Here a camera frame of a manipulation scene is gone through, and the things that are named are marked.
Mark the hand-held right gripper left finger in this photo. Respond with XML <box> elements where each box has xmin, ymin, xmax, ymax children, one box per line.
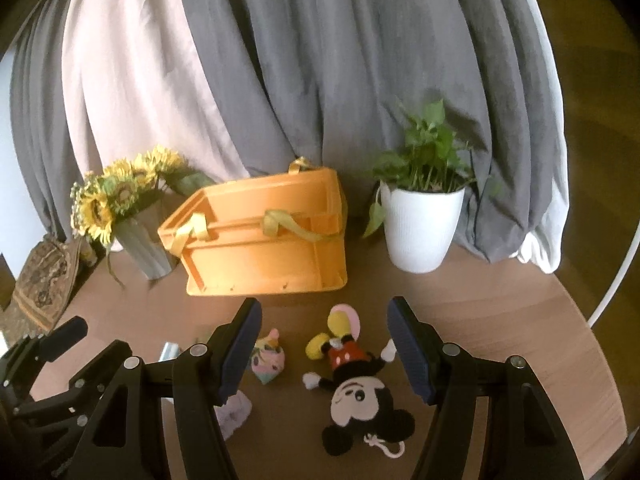
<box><xmin>52</xmin><ymin>298</ymin><xmax>262</xmax><ymax>480</ymax></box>

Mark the white sheer cloth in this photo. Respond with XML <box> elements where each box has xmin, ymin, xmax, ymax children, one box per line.
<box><xmin>515</xmin><ymin>0</ymin><xmax>572</xmax><ymax>276</ymax></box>

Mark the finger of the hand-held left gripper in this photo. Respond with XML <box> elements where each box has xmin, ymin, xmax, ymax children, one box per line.
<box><xmin>10</xmin><ymin>345</ymin><xmax>117</xmax><ymax>461</ymax></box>
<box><xmin>0</xmin><ymin>317</ymin><xmax>89</xmax><ymax>403</ymax></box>

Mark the pale pink curtain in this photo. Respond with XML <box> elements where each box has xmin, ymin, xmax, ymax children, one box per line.
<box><xmin>60</xmin><ymin>0</ymin><xmax>296</xmax><ymax>196</ymax></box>

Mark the orange basket with yellow handles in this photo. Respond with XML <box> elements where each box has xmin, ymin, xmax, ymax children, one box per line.
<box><xmin>157</xmin><ymin>157</ymin><xmax>349</xmax><ymax>297</ymax></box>

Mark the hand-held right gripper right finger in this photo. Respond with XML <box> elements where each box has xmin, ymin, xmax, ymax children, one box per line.
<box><xmin>387</xmin><ymin>296</ymin><xmax>596</xmax><ymax>480</ymax></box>

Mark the black mouse plush toy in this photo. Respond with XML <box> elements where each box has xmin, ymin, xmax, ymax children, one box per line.
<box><xmin>301</xmin><ymin>302</ymin><xmax>416</xmax><ymax>461</ymax></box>

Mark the purple soft scrunchie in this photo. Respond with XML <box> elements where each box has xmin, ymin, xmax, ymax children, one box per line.
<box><xmin>215</xmin><ymin>390</ymin><xmax>253</xmax><ymax>441</ymax></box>

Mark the grey curtain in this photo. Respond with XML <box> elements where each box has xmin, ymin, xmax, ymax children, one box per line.
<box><xmin>10</xmin><ymin>0</ymin><xmax>571</xmax><ymax>263</ymax></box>

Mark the artificial sunflower bouquet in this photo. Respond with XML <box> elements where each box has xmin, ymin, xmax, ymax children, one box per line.
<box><xmin>70</xmin><ymin>145</ymin><xmax>217</xmax><ymax>287</ymax></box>

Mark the grey ribbed vase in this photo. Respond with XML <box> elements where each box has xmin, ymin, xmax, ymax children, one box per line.
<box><xmin>116</xmin><ymin>205</ymin><xmax>176</xmax><ymax>280</ymax></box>

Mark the green plant in white pot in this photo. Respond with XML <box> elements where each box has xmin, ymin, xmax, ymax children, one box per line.
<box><xmin>362</xmin><ymin>99</ymin><xmax>501</xmax><ymax>275</ymax></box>

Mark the small pastel plush toy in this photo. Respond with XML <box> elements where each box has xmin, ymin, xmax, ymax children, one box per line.
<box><xmin>250</xmin><ymin>328</ymin><xmax>287</xmax><ymax>386</ymax></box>

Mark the white hoop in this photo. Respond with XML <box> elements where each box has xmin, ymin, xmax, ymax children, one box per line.
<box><xmin>587</xmin><ymin>230</ymin><xmax>640</xmax><ymax>328</ymax></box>

